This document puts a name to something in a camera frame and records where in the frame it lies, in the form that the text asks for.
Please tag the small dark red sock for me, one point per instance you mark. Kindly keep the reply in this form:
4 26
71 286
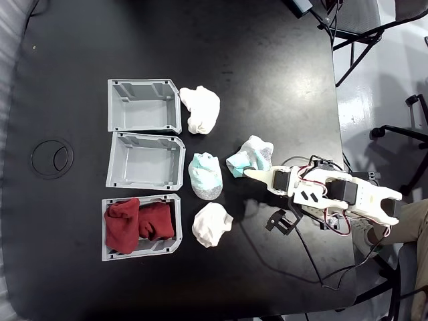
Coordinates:
157 220

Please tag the black chair base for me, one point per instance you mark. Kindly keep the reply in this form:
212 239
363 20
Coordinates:
376 132

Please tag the black gripper camera mount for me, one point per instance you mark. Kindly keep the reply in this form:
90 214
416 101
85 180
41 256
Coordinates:
281 222

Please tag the white sock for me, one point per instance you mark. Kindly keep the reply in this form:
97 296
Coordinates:
202 107
210 224

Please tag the teal and grey sock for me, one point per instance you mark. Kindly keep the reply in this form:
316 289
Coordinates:
254 154
205 175

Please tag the black table clamp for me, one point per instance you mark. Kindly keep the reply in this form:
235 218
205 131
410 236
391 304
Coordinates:
371 175

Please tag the person's leg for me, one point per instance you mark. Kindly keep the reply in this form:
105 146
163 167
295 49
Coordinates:
411 220
422 304

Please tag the grey bin with red socks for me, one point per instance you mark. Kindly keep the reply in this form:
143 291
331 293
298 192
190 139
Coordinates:
157 249

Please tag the grey seat chair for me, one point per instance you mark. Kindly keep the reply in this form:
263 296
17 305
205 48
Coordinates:
406 267

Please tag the black folding chair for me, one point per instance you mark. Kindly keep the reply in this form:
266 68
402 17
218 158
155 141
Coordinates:
354 16

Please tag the round black table grommet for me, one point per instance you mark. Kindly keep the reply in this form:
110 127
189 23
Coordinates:
43 160

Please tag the empty grey plastic bin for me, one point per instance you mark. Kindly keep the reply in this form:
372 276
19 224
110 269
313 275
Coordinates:
143 113

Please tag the large dark red sock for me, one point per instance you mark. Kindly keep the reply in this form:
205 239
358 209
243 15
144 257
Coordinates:
120 227

